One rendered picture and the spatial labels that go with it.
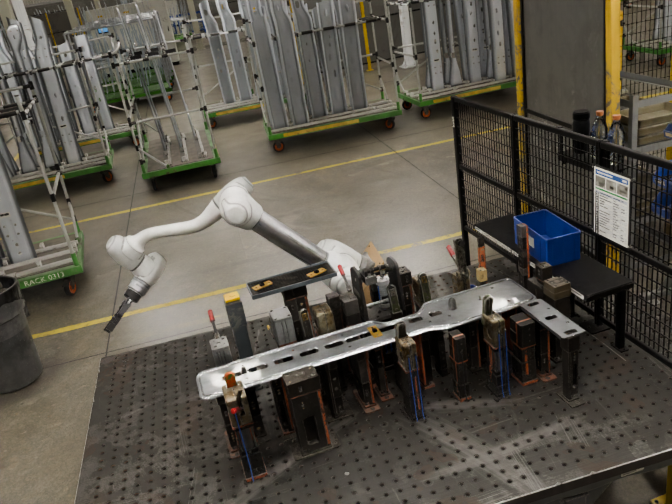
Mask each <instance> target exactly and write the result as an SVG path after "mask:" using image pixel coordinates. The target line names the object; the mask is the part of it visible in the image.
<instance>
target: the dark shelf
mask: <svg viewBox="0 0 672 504"><path fill-rule="evenodd" d="M514 216H515V215H513V214H509V215H505V216H502V217H498V218H494V219H491V220H487V221H484V222H480V223H476V224H474V229H475V230H476V231H478V232H480V233H481V234H483V235H484V236H486V237H487V238H489V239H490V240H492V241H493V242H495V243H497V244H498V245H500V246H501V247H503V248H504V249H506V250H507V251H509V252H510V253H512V254H513V255H515V256H516V257H518V253H517V249H519V248H518V245H517V244H516V243H515V230H514V219H513V217H514ZM529 260H530V266H532V267H533V268H535V264H538V263H540V262H539V261H538V260H537V259H535V258H534V257H533V256H531V255H530V254H529ZM556 276H561V277H563V278H564V279H566V280H567V281H569V282H570V283H571V292H572V293H573V294H575V295H576V296H578V297H579V298H581V299H582V300H584V301H585V302H587V303H588V302H590V301H594V300H597V299H600V298H603V297H606V296H609V295H612V294H615V293H619V292H622V291H625V290H628V289H631V288H634V281H632V280H631V279H629V278H627V277H625V276H623V275H622V274H620V273H618V272H616V271H614V270H613V269H611V268H609V267H607V266H605V265H603V264H602V263H600V262H598V261H596V260H594V259H593V258H591V257H589V256H587V255H585V254H584V253H582V252H580V259H579V260H575V261H571V262H567V263H563V264H559V265H554V266H552V278H553V277H556Z"/></svg>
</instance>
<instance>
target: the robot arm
mask: <svg viewBox="0 0 672 504"><path fill-rule="evenodd" d="M252 191H253V184H252V183H251V182H250V181H249V180H248V179H247V178H246V177H238V178H236V179H234V180H232V181H231V182H229V183H228V184H227V185H226V186H225V187H224V188H223V189H221V190H220V191H219V192H218V194H217V195H216V196H215V197H214V198H213V199H212V201H211V202H210V203H209V205H208V206H207V208H206V209H205V210H204V211H203V213H202V214H201V215H200V216H199V217H197V218H195V219H193V220H190V221H186V222H180V223H174V224H168V225H162V226H156V227H151V228H148V229H145V230H143V231H141V232H139V233H138V234H136V235H134V236H130V235H129V236H127V237H122V236H120V235H115V236H112V237H111V238H110V239H109V240H108V242H107V244H106V249H107V252H108V254H109V255H110V256H111V257H112V258H113V259H114V260H115V261H116V262H117V263H119V264H120V265H121V266H123V267H124V268H126V269H128V270H130V271H131V272H132V273H133V274H134V275H135V276H134V277H133V278H132V280H131V282H130V284H129V285H128V288H127V290H126V291H125V293H124V296H125V297H126V298H127V299H126V301H125V300H124V301H123V302H122V304H121V306H120V307H119V309H118V311H117V312H116V313H115V315H114V316H113V317H112V318H111V320H110V321H109V323H108V324H107V326H106V327H105V328H104V331H106V332H107V333H110V331H111V332H112V331H113V330H114V328H115V327H116V325H117V324H118V323H119V321H120V320H121V318H122V317H123V315H124V313H125V312H126V311H127V310H128V308H129V307H130V306H131V303H132V302H134V303H138V301H139V300H140V298H141V296H144V295H145V294H146V292H147V291H148V290H149V289H150V287H151V286H152V285H153V284H154V283H155V282H156V281H157V280H158V278H159V277H160V275H161V274H162V272H163V270H164V268H165V265H166V260H165V259H164V257H163V256H162V255H160V254H159V253H157V252H153V253H150V254H149V255H148V256H147V255H145V254H143V252H144V246H145V244H146V243H147V242H148V241H150V240H152V239H156V238H162V237H170V236H178V235H186V234H192V233H196V232H199V231H202V230H204V229H206V228H208V227H209V226H211V225H212V224H214V223H215V222H217V221H219V220H220V219H222V218H223V219H224V221H225V222H227V223H228V224H229V225H232V226H235V227H239V228H241V229H244V230H253V231H254V232H256V233H257V234H259V235H260V236H262V237H264V238H265V239H267V240H268V241H270V242H272V243H273V244H275V245H276V246H278V247H280V248H281V249H283V250H284V251H286V252H287V253H289V254H291V255H292V256H294V257H295V258H297V259H299V260H300V261H302V262H303V263H305V264H306V265H308V266H309V265H313V264H317V263H320V262H324V261H328V262H329V263H330V264H331V265H332V267H333V268H334V269H335V270H336V272H337V276H336V277H333V278H329V279H326V280H322V282H323V283H324V284H325V285H326V286H328V287H329V288H330V289H331V290H332V291H333V292H335V291H336V292H337V293H338V295H339V294H343V293H346V292H348V291H347V289H346V284H345V281H344V279H343V277H342V276H341V274H340V272H339V270H338V267H337V266H338V265H339V264H341V265H342V267H343V270H344V272H345V274H346V275H345V276H346V279H347V281H348V284H349V285H350V286H351V288H352V292H353V287H352V281H351V275H350V267H353V266H355V267H356V268H357V270H359V269H363V268H366V267H374V266H375V264H376V263H375V262H373V261H372V260H371V258H370V257H369V256H368V252H366V251H365V252H363V254H362V255H361V254H359V253H358V252H356V251H355V250H353V249H352V248H350V247H348V246H347V245H345V244H343V243H341V242H339V241H337V240H332V239H325V240H322V241H320V242H319V243H318V245H315V244H314V243H312V242H311V241H309V240H308V239H306V238H304V237H303V236H301V235H300V234H298V233H297V232H295V231H294V230H292V229H291V228H289V227H287V226H286V225H284V224H283V223H281V222H280V221H278V220H277V219H275V218H274V217H272V216H271V215H269V214H267V213H266V212H264V211H263V209H262V207H261V205H260V204H258V203H257V202H256V201H255V200H254V199H253V198H252V197H251V196H250V195H251V193H252Z"/></svg>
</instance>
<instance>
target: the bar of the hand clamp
mask: <svg viewBox="0 0 672 504"><path fill-rule="evenodd" d="M453 244H454V251H455V257H456V263H457V270H458V272H459V273H460V275H461V278H460V279H463V278H462V272H461V268H464V272H466V274H465V277H468V270H467V264H466V258H465V251H464V245H465V242H464V241H463V239H462V238H461V237H459V238H456V239H453Z"/></svg>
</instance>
